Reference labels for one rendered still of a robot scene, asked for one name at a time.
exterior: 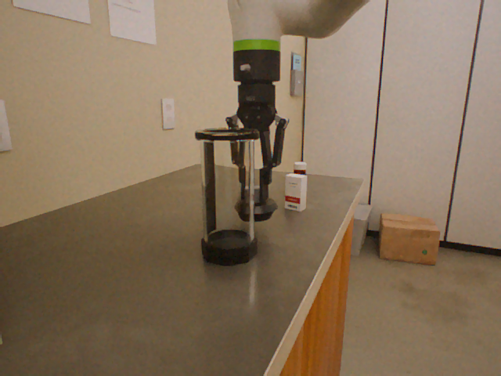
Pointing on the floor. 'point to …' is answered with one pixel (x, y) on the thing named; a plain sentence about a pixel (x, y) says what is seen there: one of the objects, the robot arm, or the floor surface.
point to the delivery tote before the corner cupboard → (362, 215)
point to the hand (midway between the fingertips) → (256, 183)
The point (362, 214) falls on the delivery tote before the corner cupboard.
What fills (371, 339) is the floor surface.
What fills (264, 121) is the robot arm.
